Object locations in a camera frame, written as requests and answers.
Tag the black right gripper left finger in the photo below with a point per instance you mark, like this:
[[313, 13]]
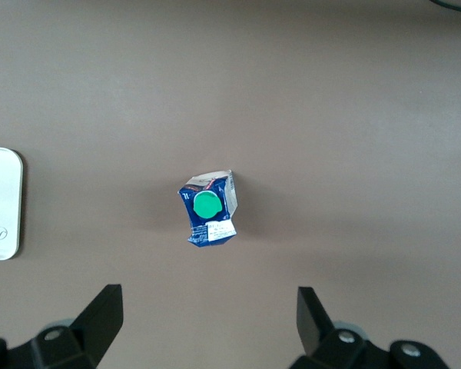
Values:
[[92, 330]]

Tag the cream tray with rabbit print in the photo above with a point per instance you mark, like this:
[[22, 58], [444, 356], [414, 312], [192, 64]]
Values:
[[0, 192]]

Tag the blue milk carton green cap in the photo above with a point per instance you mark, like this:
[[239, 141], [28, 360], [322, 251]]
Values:
[[205, 205]]

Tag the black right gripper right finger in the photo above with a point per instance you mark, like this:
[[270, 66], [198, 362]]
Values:
[[311, 326]]

